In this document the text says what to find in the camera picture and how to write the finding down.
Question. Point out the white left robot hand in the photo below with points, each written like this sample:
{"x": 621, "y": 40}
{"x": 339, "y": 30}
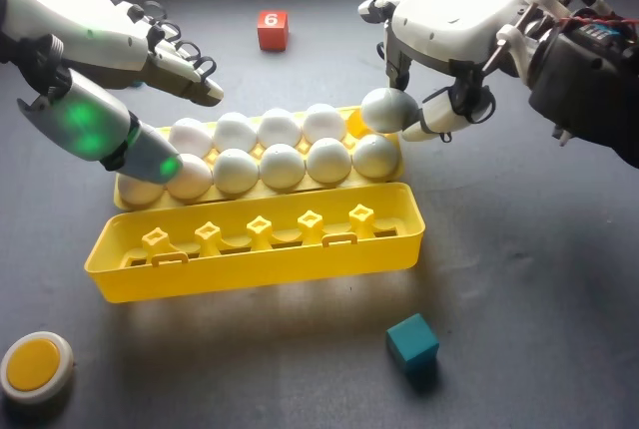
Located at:
{"x": 75, "y": 20}

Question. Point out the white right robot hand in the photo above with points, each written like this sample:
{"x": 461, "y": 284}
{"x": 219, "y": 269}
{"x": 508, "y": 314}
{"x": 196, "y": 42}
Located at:
{"x": 459, "y": 15}

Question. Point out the white disc with yellow button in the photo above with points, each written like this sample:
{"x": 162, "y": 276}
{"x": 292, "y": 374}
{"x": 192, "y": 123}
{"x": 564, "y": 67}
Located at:
{"x": 32, "y": 364}

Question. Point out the teal cube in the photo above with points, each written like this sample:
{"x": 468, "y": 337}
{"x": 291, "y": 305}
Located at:
{"x": 412, "y": 344}

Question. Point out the grey table cloth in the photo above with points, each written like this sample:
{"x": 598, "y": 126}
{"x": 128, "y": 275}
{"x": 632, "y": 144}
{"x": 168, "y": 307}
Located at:
{"x": 524, "y": 274}

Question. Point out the yellow egg carton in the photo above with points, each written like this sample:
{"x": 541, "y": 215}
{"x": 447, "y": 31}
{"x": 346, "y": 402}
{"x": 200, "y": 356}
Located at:
{"x": 249, "y": 269}

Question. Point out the white toy egg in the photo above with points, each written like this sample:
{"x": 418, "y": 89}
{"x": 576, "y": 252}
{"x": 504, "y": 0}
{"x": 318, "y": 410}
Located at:
{"x": 387, "y": 110}
{"x": 192, "y": 134}
{"x": 374, "y": 157}
{"x": 328, "y": 162}
{"x": 235, "y": 130}
{"x": 236, "y": 172}
{"x": 137, "y": 192}
{"x": 324, "y": 122}
{"x": 279, "y": 127}
{"x": 197, "y": 179}
{"x": 282, "y": 167}

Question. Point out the red number cube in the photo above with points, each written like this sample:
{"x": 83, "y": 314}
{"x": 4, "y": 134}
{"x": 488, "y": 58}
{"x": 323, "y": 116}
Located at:
{"x": 272, "y": 35}

